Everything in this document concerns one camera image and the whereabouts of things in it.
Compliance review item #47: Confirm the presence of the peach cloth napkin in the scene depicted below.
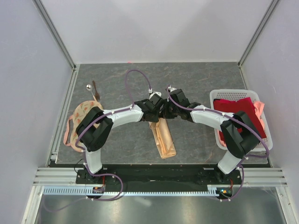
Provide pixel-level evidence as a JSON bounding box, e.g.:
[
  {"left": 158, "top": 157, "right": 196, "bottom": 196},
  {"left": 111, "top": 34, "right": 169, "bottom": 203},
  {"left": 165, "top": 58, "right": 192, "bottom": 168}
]
[{"left": 149, "top": 118, "right": 177, "bottom": 159}]

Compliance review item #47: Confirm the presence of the metal spoon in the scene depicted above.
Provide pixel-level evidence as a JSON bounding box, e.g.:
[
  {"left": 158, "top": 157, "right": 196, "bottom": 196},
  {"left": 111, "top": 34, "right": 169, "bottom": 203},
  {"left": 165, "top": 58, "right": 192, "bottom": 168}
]
[{"left": 86, "top": 84, "right": 97, "bottom": 101}]

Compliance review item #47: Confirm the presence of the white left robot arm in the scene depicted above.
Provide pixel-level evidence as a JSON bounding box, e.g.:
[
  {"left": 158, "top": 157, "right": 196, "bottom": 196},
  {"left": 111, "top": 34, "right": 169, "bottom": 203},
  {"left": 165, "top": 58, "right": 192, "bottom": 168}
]
[{"left": 75, "top": 92, "right": 164, "bottom": 183}]

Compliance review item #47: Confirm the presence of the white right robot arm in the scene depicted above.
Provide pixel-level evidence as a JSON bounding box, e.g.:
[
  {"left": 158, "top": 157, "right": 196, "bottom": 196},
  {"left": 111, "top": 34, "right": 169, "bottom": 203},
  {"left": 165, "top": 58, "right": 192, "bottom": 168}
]
[{"left": 166, "top": 86, "right": 264, "bottom": 184}]

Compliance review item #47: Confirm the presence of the white perforated plastic basket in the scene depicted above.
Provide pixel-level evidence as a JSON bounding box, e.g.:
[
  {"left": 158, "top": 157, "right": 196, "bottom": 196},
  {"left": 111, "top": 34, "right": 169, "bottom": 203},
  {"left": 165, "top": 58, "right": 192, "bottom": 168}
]
[{"left": 210, "top": 89, "right": 273, "bottom": 150}]

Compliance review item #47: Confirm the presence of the floral oven mitt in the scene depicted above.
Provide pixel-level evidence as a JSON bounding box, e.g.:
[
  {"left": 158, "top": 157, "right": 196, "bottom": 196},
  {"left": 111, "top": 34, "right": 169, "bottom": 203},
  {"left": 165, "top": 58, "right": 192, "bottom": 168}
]
[{"left": 63, "top": 100, "right": 103, "bottom": 153}]

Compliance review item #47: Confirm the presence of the red cloth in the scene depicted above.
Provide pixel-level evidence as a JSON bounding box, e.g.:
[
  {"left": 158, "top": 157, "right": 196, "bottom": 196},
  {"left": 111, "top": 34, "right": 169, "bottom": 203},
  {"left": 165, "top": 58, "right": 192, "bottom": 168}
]
[{"left": 214, "top": 98, "right": 267, "bottom": 145}]

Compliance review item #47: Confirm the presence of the pink cloth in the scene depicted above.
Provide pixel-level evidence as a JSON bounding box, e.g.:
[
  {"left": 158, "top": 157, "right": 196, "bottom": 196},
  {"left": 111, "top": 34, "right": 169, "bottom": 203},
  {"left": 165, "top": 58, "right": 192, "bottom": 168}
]
[{"left": 213, "top": 97, "right": 266, "bottom": 138}]

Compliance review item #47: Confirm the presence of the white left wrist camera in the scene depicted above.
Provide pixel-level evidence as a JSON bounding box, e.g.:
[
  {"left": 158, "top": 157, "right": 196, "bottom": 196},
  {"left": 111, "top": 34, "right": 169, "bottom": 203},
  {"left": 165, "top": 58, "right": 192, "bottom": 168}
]
[{"left": 149, "top": 88, "right": 162, "bottom": 99}]

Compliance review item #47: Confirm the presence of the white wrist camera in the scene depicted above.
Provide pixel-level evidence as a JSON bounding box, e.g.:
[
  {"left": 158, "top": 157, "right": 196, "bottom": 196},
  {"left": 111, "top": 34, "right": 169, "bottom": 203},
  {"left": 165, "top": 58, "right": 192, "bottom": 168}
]
[
  {"left": 149, "top": 88, "right": 162, "bottom": 99},
  {"left": 167, "top": 86, "right": 176, "bottom": 93}
]

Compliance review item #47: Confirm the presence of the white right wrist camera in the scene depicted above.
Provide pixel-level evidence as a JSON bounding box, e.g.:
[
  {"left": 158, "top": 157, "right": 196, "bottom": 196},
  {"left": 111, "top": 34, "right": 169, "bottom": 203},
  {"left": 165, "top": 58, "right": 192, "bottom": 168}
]
[{"left": 167, "top": 86, "right": 176, "bottom": 93}]

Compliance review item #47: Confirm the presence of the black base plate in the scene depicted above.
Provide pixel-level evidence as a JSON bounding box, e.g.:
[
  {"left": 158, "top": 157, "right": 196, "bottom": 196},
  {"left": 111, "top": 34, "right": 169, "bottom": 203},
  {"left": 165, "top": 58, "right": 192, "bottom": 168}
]
[{"left": 76, "top": 164, "right": 241, "bottom": 191}]

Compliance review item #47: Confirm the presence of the grey slotted cable duct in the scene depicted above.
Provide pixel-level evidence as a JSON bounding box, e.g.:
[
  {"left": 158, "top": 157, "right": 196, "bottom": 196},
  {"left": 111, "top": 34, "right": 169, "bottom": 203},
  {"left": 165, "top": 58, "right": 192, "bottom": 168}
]
[{"left": 43, "top": 186, "right": 225, "bottom": 196}]

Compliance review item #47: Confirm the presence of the aluminium frame post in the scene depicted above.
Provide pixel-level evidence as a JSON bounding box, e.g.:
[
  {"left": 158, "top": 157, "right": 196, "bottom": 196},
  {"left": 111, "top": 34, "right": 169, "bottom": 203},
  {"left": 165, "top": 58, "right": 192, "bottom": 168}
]
[
  {"left": 237, "top": 0, "right": 280, "bottom": 68},
  {"left": 32, "top": 0, "right": 78, "bottom": 70}
]

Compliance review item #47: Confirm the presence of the right aluminium frame post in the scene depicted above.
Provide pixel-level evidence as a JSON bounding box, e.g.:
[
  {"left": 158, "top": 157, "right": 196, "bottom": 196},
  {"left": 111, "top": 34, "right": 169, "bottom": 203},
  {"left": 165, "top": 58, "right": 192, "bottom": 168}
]
[{"left": 237, "top": 0, "right": 280, "bottom": 68}]

